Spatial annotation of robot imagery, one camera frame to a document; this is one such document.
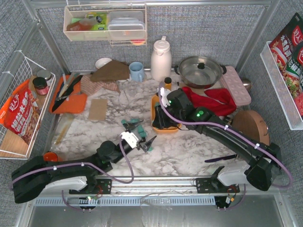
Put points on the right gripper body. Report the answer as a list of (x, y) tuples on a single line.
[(164, 116)]

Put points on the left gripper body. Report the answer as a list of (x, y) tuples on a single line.
[(142, 144)]

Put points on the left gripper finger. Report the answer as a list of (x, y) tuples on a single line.
[(132, 125), (148, 144)]

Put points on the orange storage basket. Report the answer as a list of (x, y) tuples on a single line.
[(160, 122)]

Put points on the tan felt coaster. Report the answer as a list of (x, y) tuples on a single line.
[(98, 110)]

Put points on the red cloth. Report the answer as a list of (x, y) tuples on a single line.
[(217, 100)]

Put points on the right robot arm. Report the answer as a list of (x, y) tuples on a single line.
[(263, 162)]

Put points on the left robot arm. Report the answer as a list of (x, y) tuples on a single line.
[(29, 180)]

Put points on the white mesh basket right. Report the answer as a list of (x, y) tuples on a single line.
[(293, 118)]

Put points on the small orange bottle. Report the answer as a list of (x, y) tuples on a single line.
[(168, 83)]

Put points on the steel pot with lid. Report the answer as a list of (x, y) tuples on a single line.
[(199, 71)]

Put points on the white thermos jug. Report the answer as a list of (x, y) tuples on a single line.
[(161, 60)]

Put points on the light blue mug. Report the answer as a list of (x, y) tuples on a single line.
[(137, 71)]

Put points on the brown cloth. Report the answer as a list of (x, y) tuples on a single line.
[(112, 71)]

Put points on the striped pink cloth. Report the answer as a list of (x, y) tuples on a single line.
[(89, 87)]

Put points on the orange cutting board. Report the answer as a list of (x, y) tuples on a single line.
[(75, 103)]

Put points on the pink egg tray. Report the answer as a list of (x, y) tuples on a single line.
[(232, 82)]

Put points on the white bowl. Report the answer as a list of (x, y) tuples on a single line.
[(102, 62)]

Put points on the purple spatula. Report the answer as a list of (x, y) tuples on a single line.
[(220, 158)]

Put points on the black kitchen knife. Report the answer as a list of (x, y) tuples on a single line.
[(66, 90)]

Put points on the round wooden board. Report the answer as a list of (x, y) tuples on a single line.
[(251, 124)]

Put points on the orange cup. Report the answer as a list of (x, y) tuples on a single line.
[(52, 157)]

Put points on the clear plastic containers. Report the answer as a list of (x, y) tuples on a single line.
[(126, 25)]

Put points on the silver lidded jar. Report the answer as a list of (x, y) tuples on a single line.
[(44, 74)]

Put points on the red lidded jar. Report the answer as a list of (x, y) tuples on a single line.
[(40, 86)]

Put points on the green snack packet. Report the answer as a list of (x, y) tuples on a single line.
[(100, 19)]

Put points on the orange snack bag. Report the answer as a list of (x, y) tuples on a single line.
[(19, 114)]

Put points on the red seasoning packets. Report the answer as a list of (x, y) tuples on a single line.
[(287, 50)]

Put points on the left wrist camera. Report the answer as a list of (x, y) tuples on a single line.
[(132, 138)]

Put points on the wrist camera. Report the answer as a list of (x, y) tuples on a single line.
[(164, 92), (132, 138)]

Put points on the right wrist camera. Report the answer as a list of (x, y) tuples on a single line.
[(164, 92)]

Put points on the white wire basket left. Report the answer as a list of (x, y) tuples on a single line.
[(11, 145)]

